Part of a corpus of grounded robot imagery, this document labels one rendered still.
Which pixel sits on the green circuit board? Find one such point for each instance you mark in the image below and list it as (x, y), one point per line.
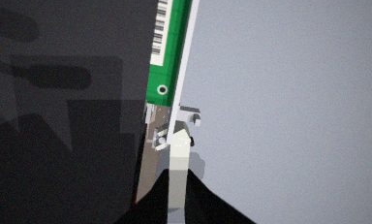
(172, 39)

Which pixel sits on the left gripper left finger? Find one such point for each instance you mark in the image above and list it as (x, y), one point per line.
(151, 208)

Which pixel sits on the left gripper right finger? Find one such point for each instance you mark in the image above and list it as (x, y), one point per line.
(205, 207)

